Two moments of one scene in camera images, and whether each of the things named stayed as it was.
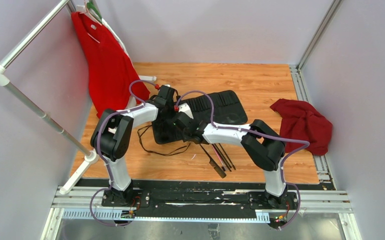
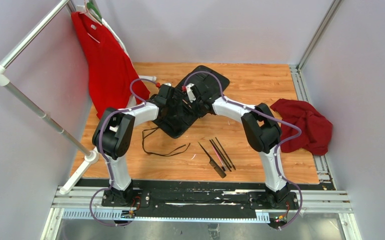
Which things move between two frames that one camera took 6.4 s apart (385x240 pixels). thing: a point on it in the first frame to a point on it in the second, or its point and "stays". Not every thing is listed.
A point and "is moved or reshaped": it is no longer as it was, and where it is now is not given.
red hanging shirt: [111, 72] stays
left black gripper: [173, 110] stays
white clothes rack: [1, 77] stays
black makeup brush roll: [220, 108] is moved or reshaped
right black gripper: [184, 138] to [200, 114]
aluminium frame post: [331, 11] stays
